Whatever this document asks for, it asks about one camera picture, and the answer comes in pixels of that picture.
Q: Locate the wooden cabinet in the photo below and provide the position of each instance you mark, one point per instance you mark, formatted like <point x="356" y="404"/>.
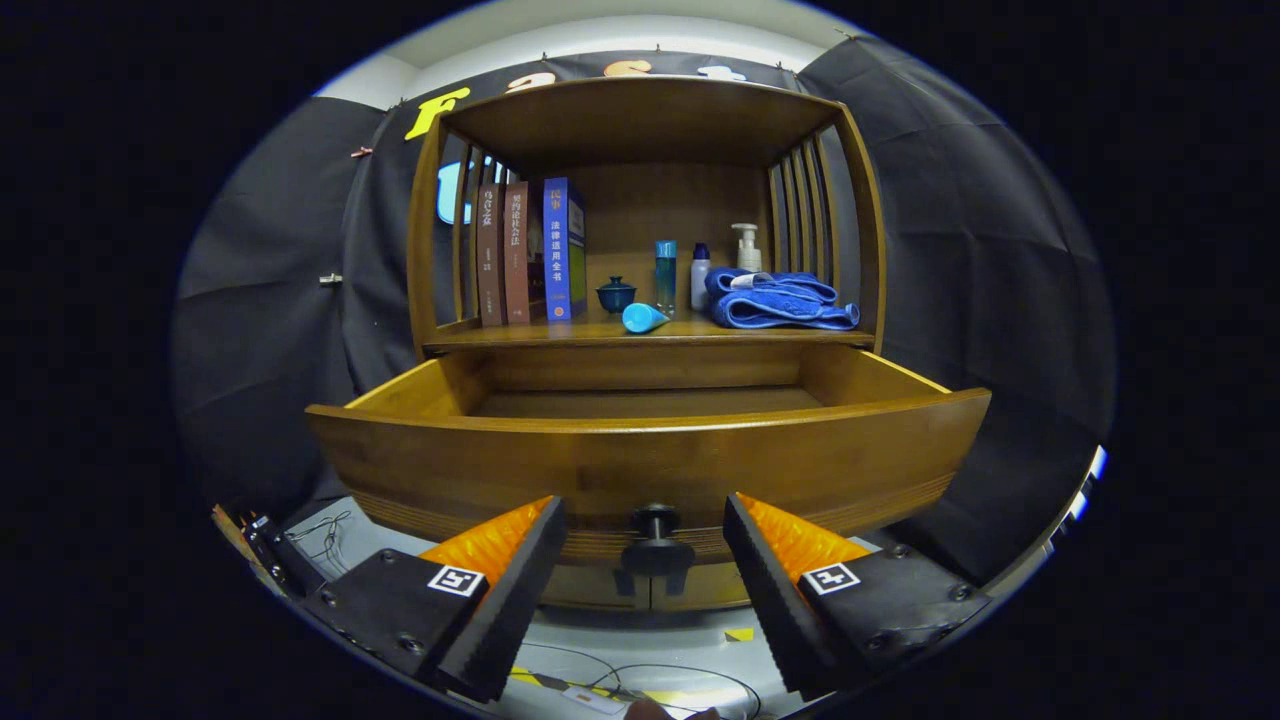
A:
<point x="650" y="210"/>

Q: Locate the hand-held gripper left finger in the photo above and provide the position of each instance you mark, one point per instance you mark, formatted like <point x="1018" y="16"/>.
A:
<point x="515" y="610"/>

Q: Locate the wooden drawer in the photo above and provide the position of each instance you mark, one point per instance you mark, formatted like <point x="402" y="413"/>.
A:
<point x="650" y="465"/>

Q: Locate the black power strip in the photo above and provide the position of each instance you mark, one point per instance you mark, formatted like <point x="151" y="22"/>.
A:
<point x="275" y="555"/>

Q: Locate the teal bottle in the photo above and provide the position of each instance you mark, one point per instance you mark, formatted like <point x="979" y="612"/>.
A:
<point x="666" y="275"/>

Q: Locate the reddish brown book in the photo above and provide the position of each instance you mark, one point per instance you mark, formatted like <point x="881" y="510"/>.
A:
<point x="516" y="255"/>

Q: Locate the wooden cabinet door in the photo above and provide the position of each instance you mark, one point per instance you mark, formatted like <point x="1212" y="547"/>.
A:
<point x="715" y="592"/>
<point x="590" y="592"/>

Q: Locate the wooden countertop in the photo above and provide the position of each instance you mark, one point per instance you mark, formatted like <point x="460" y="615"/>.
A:
<point x="560" y="332"/>

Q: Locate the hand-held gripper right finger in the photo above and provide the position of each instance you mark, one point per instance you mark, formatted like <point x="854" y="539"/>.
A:
<point x="778" y="605"/>

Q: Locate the dark blue lidded bowl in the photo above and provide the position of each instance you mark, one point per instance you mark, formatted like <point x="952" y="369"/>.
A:
<point x="615" y="295"/>

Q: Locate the blue book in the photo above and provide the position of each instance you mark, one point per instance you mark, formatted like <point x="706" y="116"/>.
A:
<point x="562" y="250"/>

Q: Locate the light blue tube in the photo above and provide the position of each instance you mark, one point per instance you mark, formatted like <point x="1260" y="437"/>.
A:
<point x="643" y="318"/>

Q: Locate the black backdrop cloth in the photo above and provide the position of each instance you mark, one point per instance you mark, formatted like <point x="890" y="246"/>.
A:
<point x="980" y="250"/>

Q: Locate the black drawer knob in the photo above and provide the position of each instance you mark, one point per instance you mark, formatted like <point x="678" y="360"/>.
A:
<point x="655" y="550"/>

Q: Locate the white bottle with blue cap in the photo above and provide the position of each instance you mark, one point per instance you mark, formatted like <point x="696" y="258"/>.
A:
<point x="700" y="275"/>

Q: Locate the blue towel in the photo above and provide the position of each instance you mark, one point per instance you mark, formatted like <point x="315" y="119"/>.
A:
<point x="780" y="300"/>

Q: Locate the white pump bottle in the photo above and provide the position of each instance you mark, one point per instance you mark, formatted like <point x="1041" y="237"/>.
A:
<point x="747" y="250"/>

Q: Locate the dark brown book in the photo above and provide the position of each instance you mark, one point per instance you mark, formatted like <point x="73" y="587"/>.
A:
<point x="490" y="255"/>

